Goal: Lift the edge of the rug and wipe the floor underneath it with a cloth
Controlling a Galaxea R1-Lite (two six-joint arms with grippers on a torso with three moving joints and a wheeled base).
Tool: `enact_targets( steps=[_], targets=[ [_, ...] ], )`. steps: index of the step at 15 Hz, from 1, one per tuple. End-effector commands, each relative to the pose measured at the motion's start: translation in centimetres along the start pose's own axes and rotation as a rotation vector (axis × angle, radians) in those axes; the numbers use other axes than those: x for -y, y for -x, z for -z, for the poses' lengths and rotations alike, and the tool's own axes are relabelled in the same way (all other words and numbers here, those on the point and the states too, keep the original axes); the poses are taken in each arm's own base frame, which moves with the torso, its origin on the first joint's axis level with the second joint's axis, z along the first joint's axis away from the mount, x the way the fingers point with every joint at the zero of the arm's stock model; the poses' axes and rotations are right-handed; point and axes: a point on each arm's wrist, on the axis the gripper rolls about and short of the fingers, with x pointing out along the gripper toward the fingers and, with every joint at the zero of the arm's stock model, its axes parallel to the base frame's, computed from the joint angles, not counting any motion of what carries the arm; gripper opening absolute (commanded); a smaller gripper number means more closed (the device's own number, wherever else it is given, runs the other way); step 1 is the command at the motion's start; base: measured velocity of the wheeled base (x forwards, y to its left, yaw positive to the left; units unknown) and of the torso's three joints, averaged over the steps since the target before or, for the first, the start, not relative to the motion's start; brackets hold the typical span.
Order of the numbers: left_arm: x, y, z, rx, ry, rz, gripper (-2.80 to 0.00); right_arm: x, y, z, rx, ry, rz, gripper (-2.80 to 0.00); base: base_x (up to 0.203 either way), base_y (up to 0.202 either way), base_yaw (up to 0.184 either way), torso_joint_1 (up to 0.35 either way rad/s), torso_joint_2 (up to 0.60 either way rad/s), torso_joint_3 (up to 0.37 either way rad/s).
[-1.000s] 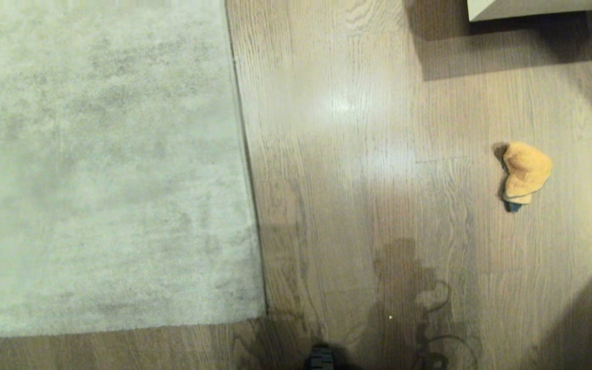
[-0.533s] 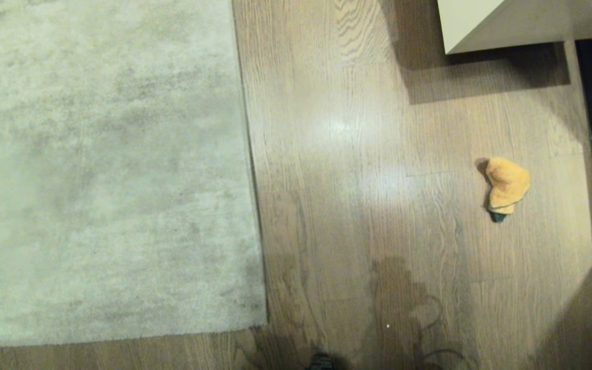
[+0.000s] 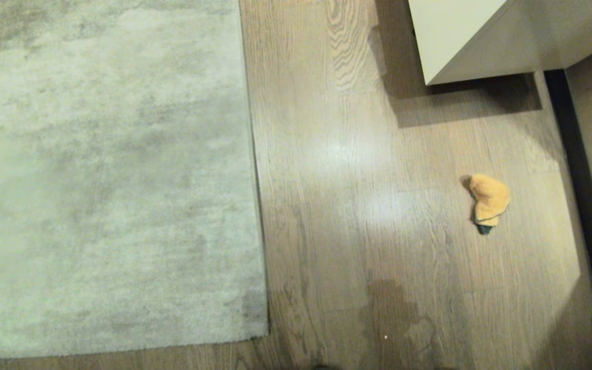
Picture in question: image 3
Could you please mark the yellow cleaning cloth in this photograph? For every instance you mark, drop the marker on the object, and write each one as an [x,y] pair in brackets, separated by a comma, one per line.
[490,199]

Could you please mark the black floor track strip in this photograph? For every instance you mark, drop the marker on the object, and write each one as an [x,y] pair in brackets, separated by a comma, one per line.
[578,195]

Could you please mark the grey shaggy rug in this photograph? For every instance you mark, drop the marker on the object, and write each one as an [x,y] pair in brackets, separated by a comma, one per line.
[106,180]

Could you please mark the white cabinet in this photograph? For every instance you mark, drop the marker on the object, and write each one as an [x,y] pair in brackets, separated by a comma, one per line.
[460,36]

